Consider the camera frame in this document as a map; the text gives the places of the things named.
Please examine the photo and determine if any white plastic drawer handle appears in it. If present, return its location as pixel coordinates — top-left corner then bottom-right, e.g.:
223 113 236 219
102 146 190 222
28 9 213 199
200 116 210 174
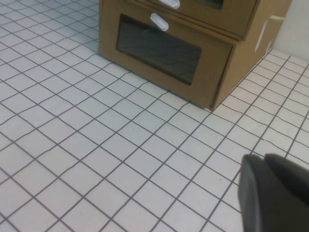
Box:
149 13 169 32
158 0 181 9

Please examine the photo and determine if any brown cardboard shoe box drawer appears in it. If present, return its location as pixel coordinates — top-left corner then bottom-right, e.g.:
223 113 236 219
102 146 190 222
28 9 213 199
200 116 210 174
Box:
98 2 234 110
125 0 259 37

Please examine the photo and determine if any brown cardboard shoe box shell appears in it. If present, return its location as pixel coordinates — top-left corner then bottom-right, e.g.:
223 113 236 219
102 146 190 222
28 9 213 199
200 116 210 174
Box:
242 0 295 42
98 0 276 112

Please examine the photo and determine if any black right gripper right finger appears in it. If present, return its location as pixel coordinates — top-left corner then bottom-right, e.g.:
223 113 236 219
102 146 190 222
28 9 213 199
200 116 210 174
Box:
264 153 309 232

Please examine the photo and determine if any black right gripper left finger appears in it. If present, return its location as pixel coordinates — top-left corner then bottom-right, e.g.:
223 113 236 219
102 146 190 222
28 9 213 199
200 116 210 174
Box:
238 154 287 232

